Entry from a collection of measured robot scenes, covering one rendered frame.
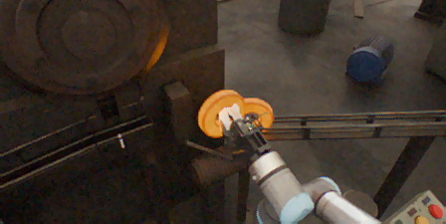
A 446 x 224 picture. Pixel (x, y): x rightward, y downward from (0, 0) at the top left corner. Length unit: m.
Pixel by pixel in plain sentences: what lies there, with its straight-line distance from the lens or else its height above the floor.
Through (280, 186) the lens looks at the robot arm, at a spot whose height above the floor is 0.83.
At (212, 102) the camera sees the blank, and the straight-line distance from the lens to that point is 0.79.
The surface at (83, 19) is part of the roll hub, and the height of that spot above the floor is 1.16.
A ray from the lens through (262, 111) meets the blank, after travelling 0.99.
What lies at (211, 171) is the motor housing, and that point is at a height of 0.51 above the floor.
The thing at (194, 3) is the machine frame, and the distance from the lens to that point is 1.05.
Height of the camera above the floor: 1.38
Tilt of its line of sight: 39 degrees down
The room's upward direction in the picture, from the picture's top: straight up
